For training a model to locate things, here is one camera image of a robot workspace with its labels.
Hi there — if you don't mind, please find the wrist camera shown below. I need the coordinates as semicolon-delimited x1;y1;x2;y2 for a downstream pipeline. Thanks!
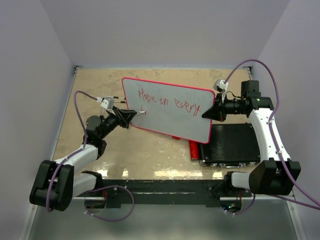
213;79;229;93
96;97;115;113

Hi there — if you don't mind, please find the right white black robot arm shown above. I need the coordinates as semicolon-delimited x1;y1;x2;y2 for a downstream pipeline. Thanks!
202;79;301;197

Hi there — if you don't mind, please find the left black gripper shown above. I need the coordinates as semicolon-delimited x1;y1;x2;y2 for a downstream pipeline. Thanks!
99;106;136;140

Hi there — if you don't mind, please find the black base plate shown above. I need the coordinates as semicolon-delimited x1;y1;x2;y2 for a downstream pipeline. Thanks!
99;178;253;210

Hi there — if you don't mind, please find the purple cable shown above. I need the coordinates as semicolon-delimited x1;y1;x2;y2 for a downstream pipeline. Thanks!
224;59;320;210
46;90;100;213

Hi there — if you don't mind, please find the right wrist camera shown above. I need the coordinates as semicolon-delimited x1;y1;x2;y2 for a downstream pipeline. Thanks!
213;79;229;93

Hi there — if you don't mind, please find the pink framed whiteboard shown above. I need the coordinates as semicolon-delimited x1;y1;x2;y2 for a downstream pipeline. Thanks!
121;77;216;144

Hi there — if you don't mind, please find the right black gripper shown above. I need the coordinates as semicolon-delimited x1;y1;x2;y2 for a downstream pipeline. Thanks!
202;92;246;122

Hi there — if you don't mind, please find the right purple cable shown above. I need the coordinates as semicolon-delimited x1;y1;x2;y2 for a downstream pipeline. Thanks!
224;59;320;210

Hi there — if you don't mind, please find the black ribbed case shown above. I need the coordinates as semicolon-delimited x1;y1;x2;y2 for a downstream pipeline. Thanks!
197;122;261;168

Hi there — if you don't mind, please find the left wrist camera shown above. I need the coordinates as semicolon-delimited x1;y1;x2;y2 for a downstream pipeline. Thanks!
96;97;115;113

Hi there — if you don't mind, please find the wire whiteboard stand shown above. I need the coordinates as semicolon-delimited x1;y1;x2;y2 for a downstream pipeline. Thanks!
102;95;126;115

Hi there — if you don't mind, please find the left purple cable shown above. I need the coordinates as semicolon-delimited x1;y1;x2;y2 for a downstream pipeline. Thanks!
46;90;100;213

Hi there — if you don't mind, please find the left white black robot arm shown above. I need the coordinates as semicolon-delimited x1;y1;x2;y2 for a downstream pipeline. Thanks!
29;107;137;212

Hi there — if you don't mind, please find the red glitter microphone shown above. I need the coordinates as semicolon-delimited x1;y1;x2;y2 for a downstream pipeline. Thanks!
189;140;199;161

